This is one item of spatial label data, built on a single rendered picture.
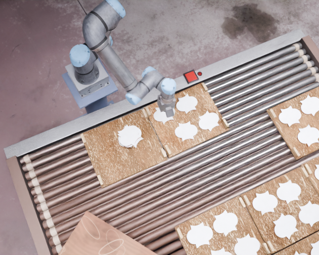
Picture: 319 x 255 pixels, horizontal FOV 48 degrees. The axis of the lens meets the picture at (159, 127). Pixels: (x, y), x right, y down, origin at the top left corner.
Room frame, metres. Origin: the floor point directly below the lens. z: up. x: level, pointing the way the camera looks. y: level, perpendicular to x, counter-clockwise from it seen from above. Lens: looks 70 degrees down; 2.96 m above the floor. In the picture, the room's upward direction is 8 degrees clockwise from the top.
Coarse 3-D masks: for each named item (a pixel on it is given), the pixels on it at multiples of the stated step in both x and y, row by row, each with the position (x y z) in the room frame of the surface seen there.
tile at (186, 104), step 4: (188, 96) 0.96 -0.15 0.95; (180, 100) 0.93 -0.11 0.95; (184, 100) 0.93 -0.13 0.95; (188, 100) 0.93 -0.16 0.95; (192, 100) 0.94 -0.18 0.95; (196, 100) 0.94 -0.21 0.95; (180, 104) 0.90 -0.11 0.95; (184, 104) 0.90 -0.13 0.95; (188, 104) 0.91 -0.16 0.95; (192, 104) 0.91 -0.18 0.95; (196, 104) 0.91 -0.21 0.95; (180, 108) 0.87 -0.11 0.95; (184, 108) 0.88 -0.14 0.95; (188, 108) 0.88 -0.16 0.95; (192, 108) 0.88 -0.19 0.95
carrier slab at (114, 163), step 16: (96, 128) 0.68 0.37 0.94; (112, 128) 0.69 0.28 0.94; (144, 128) 0.72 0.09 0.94; (96, 144) 0.58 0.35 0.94; (112, 144) 0.59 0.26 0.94; (144, 144) 0.62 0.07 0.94; (160, 144) 0.63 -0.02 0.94; (96, 160) 0.48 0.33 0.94; (112, 160) 0.50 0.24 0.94; (128, 160) 0.51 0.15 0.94; (144, 160) 0.52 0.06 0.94; (160, 160) 0.53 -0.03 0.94; (112, 176) 0.41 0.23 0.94; (128, 176) 0.42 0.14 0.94
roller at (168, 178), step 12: (264, 132) 0.80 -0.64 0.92; (276, 132) 0.82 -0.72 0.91; (240, 144) 0.70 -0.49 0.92; (216, 156) 0.61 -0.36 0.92; (192, 168) 0.52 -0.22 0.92; (156, 180) 0.42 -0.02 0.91; (168, 180) 0.43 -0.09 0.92; (132, 192) 0.33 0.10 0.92; (144, 192) 0.34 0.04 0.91; (108, 204) 0.25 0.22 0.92; (120, 204) 0.26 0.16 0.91; (60, 228) 0.09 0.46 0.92
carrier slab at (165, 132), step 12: (180, 96) 0.96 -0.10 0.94; (192, 96) 0.97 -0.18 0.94; (204, 96) 0.98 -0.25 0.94; (144, 108) 0.85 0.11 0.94; (204, 108) 0.90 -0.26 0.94; (216, 108) 0.91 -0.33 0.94; (180, 120) 0.80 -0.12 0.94; (192, 120) 0.81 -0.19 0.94; (156, 132) 0.70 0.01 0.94; (168, 132) 0.71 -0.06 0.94; (204, 132) 0.74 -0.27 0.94; (216, 132) 0.75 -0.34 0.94; (168, 144) 0.64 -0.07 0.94; (180, 144) 0.65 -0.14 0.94; (192, 144) 0.66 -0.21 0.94
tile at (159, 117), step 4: (156, 108) 0.85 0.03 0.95; (156, 112) 0.83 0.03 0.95; (160, 112) 0.83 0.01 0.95; (164, 112) 0.83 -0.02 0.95; (156, 116) 0.80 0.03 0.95; (160, 116) 0.80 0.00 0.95; (164, 116) 0.81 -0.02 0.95; (172, 116) 0.81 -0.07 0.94; (156, 120) 0.77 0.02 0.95; (160, 120) 0.78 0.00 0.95; (164, 120) 0.78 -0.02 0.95; (168, 120) 0.78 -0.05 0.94
